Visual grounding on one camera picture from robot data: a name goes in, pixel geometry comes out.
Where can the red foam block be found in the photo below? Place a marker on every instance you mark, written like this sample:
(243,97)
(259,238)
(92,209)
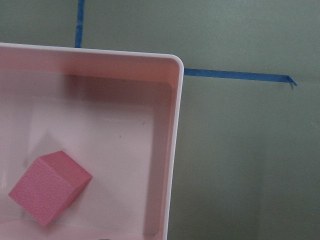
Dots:
(49,186)

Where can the pink plastic bin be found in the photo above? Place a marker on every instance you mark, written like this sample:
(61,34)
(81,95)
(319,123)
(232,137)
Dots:
(115,113)

